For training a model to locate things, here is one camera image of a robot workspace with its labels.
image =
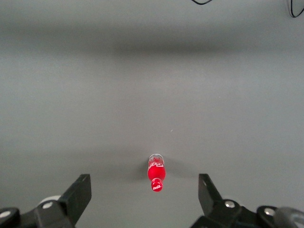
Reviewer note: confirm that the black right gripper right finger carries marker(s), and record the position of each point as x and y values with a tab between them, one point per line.
210	199

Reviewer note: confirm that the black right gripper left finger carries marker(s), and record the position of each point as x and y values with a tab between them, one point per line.
76	202

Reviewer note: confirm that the red cola bottle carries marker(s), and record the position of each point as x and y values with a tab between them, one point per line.
155	172

